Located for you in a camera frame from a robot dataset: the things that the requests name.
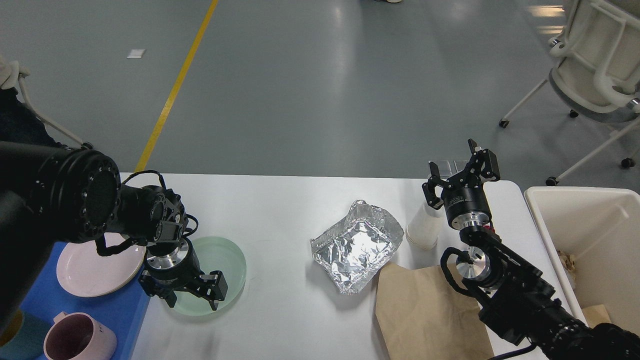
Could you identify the beige plastic bin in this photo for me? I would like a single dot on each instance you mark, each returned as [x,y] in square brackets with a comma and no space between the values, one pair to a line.
[592,235]

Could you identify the seated person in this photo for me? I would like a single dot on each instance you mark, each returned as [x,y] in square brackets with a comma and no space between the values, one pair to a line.
[17,122]

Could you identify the white paper cup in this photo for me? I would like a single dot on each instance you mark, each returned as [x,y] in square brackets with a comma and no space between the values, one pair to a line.
[424,228]

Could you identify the white office chair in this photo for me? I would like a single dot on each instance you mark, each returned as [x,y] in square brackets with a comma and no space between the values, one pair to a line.
[597,72]

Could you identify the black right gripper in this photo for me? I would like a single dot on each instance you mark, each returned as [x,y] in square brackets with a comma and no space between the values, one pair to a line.
[465,205]

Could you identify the crumpled aluminium foil tray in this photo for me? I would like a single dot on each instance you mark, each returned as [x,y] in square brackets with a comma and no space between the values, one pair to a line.
[356,247]

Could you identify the green plate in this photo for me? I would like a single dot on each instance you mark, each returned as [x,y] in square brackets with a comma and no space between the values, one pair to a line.
[215,254]

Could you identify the teal yellow cup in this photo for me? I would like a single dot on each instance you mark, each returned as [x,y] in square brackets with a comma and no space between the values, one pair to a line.
[24,338]

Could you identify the brown paper bag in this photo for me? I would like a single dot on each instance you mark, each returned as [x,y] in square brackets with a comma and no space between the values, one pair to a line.
[422,318]

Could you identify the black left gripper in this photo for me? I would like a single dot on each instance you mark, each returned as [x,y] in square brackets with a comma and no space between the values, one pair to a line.
[180,271]

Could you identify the pink mug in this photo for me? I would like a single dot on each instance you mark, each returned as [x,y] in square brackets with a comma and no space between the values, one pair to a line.
[78,336]

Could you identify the pink plate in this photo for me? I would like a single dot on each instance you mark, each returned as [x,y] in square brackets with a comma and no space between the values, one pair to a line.
[83,273]

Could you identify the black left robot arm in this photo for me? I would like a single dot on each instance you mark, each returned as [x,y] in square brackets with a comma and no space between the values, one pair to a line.
[51,195]

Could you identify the brown paper in bin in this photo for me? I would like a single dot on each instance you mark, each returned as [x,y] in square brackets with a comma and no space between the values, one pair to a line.
[596,315]

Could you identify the blue plastic tray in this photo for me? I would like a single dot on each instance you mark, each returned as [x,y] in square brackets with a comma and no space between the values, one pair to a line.
[121,311]

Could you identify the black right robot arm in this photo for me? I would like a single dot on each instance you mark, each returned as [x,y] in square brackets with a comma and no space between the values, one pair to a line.
[515,301]

